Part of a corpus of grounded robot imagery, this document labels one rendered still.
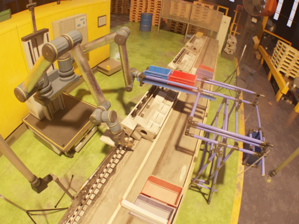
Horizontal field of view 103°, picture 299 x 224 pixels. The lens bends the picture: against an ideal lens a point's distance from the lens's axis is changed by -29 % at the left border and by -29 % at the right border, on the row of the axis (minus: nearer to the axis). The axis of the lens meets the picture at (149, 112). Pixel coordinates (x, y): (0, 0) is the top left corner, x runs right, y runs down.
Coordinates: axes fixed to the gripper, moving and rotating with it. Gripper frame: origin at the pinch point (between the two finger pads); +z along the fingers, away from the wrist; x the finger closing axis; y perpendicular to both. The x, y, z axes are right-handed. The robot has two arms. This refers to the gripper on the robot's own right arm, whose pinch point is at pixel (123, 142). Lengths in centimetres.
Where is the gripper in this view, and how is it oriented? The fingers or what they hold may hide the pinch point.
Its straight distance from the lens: 167.4
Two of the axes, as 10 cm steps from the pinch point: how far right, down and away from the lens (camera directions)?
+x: 4.0, -6.0, 7.0
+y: 8.7, 0.0, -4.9
